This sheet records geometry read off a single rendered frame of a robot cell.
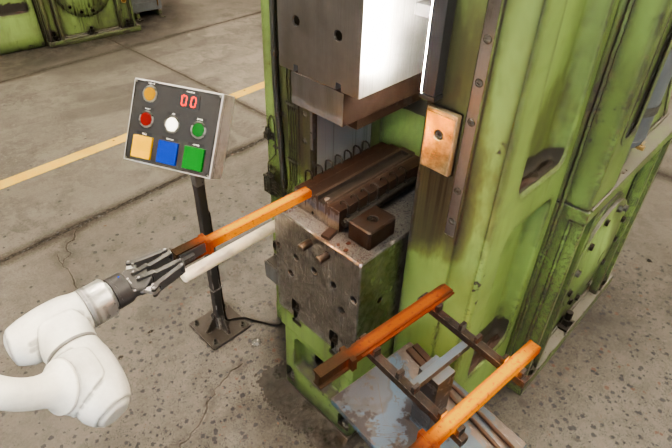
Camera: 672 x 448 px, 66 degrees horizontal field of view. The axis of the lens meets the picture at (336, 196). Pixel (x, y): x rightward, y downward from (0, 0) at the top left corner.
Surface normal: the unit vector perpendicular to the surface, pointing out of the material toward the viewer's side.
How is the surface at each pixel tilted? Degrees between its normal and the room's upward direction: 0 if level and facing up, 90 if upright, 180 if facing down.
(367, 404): 0
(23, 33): 90
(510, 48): 90
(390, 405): 0
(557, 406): 0
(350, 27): 90
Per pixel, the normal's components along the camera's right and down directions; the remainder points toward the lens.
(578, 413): 0.03, -0.81
